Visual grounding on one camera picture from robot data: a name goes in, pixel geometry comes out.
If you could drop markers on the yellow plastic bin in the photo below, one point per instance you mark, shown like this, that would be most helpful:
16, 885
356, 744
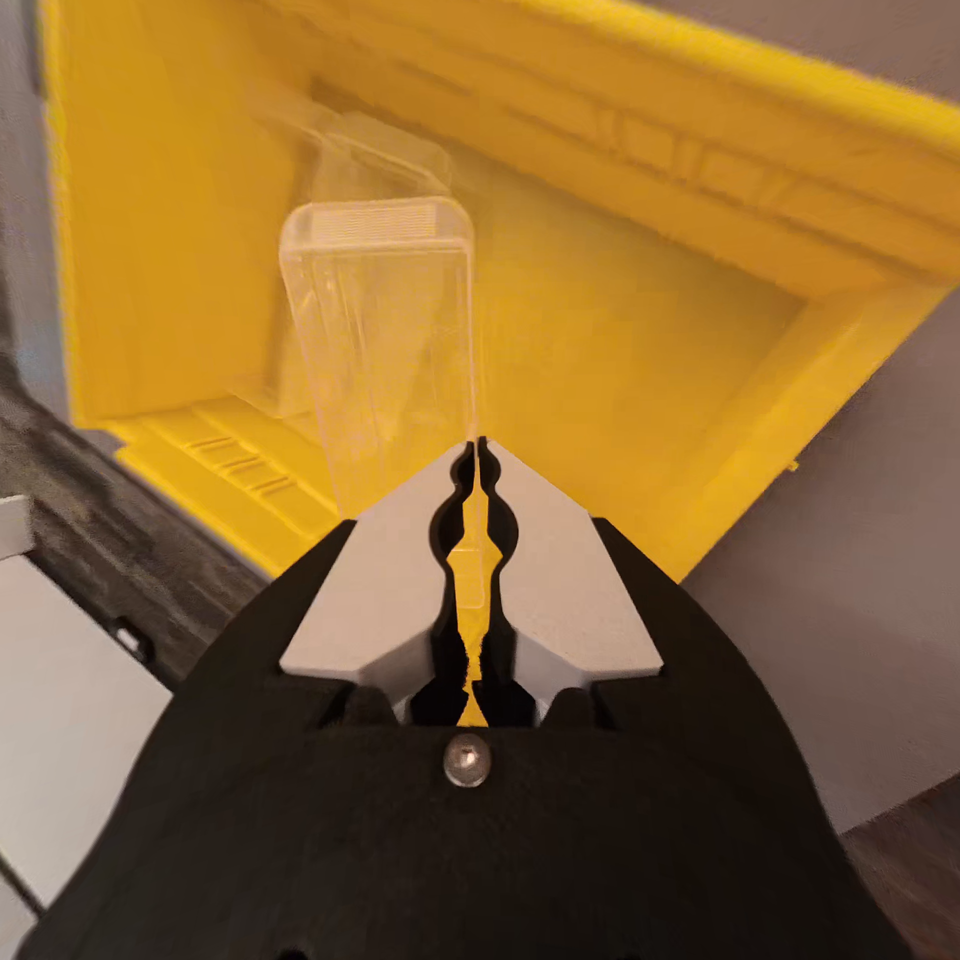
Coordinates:
637, 360

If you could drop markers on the clear plastic drawer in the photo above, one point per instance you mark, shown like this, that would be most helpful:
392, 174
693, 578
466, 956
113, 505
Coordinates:
382, 337
352, 161

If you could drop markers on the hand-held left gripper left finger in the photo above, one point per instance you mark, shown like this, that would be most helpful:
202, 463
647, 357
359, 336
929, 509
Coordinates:
375, 600

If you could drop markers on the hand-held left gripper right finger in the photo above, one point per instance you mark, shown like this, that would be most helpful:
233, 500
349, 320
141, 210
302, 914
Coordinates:
570, 600

